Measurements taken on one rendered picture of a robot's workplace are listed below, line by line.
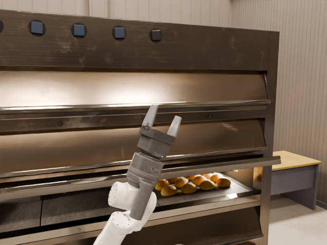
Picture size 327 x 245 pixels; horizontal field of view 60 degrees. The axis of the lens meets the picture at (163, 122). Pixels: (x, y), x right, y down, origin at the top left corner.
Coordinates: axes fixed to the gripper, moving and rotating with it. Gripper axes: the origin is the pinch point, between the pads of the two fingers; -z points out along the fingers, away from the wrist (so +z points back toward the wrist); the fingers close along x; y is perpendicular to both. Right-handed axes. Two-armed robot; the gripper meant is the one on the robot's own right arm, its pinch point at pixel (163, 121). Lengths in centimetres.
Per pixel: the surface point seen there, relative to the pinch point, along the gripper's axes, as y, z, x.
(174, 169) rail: 24, 16, -44
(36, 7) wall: 444, -121, -94
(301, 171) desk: 66, -22, -368
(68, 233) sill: 52, 60, -23
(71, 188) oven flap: 41, 36, -8
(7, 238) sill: 61, 67, -2
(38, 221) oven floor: 67, 62, -15
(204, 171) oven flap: 18, 12, -57
